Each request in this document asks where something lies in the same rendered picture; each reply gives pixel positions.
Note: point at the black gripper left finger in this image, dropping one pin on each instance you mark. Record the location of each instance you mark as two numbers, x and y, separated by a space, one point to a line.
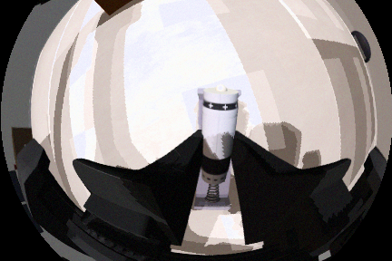
164 190

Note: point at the white cylindrical battery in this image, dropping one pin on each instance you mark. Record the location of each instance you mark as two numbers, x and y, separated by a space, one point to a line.
218 127

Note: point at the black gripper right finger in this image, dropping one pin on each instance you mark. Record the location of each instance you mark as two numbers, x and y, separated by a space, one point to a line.
270 189

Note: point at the grey battery holder with spring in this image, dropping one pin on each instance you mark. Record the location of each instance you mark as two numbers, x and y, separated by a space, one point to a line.
211 196

